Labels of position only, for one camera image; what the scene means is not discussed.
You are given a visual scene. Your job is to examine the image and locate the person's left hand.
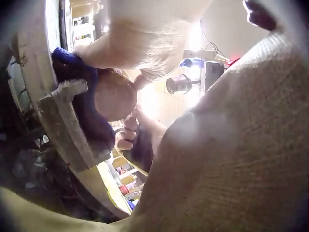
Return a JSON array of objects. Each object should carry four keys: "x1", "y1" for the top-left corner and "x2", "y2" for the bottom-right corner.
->
[{"x1": 74, "y1": 0, "x2": 213, "y2": 122}]

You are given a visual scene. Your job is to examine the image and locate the person's right hand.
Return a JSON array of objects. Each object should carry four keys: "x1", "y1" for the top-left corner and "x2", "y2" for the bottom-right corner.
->
[{"x1": 117, "y1": 104, "x2": 167, "y2": 155}]

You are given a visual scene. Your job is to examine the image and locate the person's right fingers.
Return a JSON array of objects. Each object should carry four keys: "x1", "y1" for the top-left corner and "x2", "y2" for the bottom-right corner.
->
[{"x1": 117, "y1": 104, "x2": 146, "y2": 151}]

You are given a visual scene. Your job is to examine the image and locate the person's left fingers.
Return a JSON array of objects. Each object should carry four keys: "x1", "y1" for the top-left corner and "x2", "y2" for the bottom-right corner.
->
[{"x1": 94, "y1": 70, "x2": 137, "y2": 122}]

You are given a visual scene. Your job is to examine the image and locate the dark purple cloth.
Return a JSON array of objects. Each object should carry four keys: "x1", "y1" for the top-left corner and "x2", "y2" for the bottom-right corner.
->
[{"x1": 129, "y1": 127, "x2": 155, "y2": 175}]

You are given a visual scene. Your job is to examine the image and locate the blue cloth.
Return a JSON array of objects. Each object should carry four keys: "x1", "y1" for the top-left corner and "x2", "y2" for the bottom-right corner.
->
[{"x1": 51, "y1": 47, "x2": 116, "y2": 151}]

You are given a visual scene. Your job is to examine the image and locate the wooden shelf with goods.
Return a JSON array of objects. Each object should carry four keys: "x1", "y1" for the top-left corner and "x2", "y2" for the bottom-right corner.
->
[{"x1": 106, "y1": 155, "x2": 146, "y2": 213}]

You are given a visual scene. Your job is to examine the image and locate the dark mug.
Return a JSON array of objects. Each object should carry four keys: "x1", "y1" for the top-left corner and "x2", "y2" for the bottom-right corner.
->
[{"x1": 166, "y1": 74, "x2": 193, "y2": 94}]

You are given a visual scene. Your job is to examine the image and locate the white shelf with goods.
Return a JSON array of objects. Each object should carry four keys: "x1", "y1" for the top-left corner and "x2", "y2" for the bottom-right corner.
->
[{"x1": 72, "y1": 14, "x2": 97, "y2": 47}]

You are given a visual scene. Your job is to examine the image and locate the small blue rag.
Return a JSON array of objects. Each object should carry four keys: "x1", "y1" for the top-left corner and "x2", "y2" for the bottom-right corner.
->
[{"x1": 179, "y1": 58, "x2": 204, "y2": 68}]

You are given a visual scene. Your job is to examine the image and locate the white power strip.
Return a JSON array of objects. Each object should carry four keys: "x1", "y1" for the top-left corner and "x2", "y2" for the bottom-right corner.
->
[{"x1": 183, "y1": 49, "x2": 216, "y2": 59}]

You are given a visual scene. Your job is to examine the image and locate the large grey round metal rim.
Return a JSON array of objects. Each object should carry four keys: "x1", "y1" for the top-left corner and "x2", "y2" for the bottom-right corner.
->
[{"x1": 7, "y1": 0, "x2": 132, "y2": 220}]

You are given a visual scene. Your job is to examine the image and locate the black box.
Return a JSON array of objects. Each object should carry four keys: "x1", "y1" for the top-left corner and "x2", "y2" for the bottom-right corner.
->
[{"x1": 205, "y1": 60, "x2": 225, "y2": 93}]

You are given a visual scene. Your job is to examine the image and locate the person's body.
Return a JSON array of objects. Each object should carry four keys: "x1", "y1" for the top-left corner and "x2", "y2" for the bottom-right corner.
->
[{"x1": 0, "y1": 186, "x2": 132, "y2": 232}]

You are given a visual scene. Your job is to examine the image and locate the grey metal bracket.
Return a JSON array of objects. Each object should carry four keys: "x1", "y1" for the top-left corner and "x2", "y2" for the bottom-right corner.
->
[{"x1": 37, "y1": 79, "x2": 114, "y2": 172}]

